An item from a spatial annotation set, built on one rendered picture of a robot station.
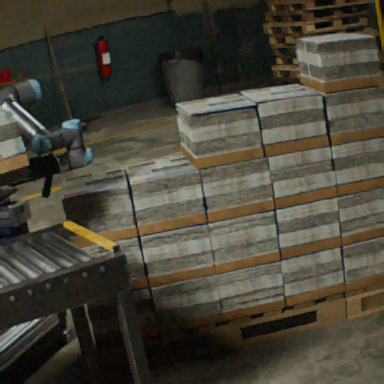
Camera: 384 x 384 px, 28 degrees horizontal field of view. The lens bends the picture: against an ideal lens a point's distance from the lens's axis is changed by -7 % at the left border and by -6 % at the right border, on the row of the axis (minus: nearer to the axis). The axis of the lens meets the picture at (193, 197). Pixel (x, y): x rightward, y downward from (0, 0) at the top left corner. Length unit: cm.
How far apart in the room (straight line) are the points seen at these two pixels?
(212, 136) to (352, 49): 73
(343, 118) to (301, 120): 20
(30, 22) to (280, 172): 708
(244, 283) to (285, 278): 19
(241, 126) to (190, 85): 705
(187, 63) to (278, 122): 699
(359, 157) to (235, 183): 57
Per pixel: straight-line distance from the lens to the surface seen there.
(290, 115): 335
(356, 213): 353
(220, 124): 329
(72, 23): 1032
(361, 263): 362
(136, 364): 266
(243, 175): 335
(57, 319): 384
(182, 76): 1032
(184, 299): 346
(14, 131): 286
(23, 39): 1007
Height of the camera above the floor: 159
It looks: 15 degrees down
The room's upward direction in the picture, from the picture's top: 9 degrees counter-clockwise
